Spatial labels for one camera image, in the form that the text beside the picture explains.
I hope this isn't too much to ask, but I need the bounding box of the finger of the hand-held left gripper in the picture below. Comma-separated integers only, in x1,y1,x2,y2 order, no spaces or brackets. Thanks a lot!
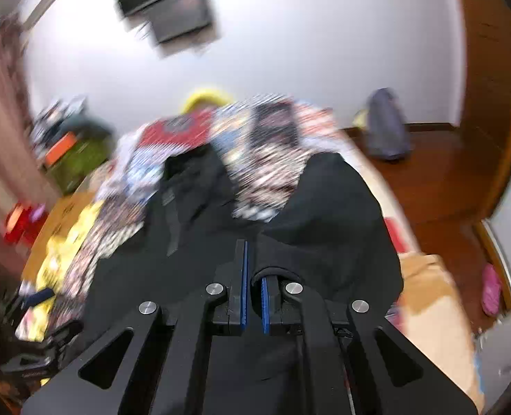
18,289,55,310

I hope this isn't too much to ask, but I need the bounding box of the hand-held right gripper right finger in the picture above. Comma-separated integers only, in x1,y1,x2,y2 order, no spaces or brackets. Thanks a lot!
251,270,478,415

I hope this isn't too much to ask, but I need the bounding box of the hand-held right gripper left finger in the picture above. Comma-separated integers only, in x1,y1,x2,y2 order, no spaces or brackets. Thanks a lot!
20,240,249,415

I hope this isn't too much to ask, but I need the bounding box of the black garment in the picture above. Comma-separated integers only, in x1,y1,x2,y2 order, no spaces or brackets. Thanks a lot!
83,145,405,398

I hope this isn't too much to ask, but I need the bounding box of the yellow printed cloth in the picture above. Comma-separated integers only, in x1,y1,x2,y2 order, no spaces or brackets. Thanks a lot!
16,201,105,342

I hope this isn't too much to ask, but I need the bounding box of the red plastic container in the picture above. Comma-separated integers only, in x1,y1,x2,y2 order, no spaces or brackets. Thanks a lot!
4,202,44,245

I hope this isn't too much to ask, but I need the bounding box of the printed blanket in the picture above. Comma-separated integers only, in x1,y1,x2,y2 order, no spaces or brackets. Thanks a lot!
18,95,411,342

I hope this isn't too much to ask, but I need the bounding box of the green bag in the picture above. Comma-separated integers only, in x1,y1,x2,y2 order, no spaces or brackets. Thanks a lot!
44,132,113,195

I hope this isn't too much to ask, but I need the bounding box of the orange box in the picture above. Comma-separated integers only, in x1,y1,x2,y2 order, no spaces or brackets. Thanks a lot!
44,134,77,165

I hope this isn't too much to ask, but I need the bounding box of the pink curtain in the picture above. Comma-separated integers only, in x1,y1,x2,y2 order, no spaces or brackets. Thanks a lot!
0,17,61,277

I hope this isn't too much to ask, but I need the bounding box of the tan bed sheet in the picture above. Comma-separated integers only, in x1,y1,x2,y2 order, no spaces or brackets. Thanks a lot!
385,216,485,411

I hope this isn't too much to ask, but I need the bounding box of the yellow pillow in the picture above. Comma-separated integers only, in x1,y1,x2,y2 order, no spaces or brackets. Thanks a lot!
182,87,234,113

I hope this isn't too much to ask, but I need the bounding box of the grey blue bag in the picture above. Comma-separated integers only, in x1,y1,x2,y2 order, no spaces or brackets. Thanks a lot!
365,89,413,160

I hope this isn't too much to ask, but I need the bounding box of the pink slipper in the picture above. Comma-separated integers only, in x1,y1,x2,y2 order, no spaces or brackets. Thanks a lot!
481,264,502,316

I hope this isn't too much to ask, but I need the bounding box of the wooden door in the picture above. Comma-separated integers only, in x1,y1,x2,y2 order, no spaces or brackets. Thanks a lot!
452,0,511,221

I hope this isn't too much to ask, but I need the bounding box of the dark framed wall panel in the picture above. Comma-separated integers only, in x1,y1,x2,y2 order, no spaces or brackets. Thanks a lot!
145,0,219,46

